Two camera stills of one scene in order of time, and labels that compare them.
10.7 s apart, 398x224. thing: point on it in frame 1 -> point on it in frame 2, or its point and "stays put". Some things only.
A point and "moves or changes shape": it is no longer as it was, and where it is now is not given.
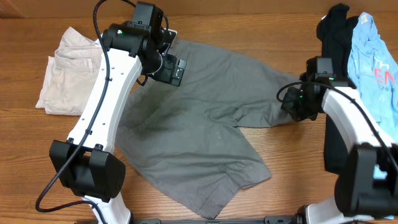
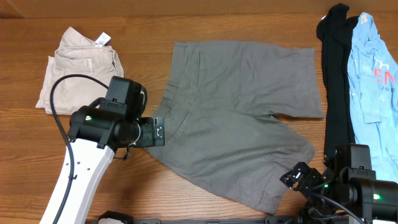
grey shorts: x=185 y=138 moves or changes shape
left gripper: x=165 y=74 -> x=148 y=137
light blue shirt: x=374 y=70 stays put
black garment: x=334 y=30 stays put
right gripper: x=288 y=106 -> x=313 y=178
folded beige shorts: x=71 y=74 stays put
